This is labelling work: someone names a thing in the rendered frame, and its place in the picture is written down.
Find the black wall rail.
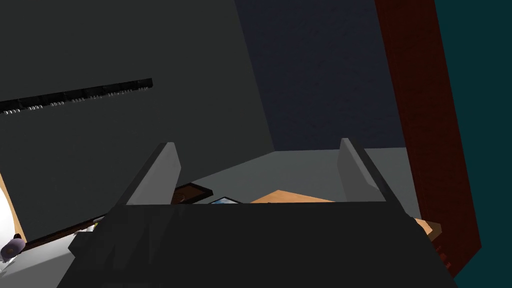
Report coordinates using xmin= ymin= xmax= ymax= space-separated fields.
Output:
xmin=0 ymin=77 xmax=154 ymax=117

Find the brown picture frame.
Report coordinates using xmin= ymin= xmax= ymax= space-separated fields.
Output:
xmin=171 ymin=182 xmax=215 ymax=205

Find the grey round knob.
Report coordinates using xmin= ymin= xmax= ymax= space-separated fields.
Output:
xmin=0 ymin=233 xmax=27 ymax=263

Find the light wooden table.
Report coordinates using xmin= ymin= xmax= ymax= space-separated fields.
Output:
xmin=249 ymin=189 xmax=443 ymax=242

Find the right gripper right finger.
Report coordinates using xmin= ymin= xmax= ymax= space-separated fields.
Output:
xmin=336 ymin=137 xmax=406 ymax=210

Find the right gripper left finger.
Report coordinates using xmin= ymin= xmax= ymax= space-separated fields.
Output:
xmin=115 ymin=141 xmax=182 ymax=207

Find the blue white framed picture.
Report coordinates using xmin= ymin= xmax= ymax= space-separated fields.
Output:
xmin=208 ymin=196 xmax=243 ymax=205

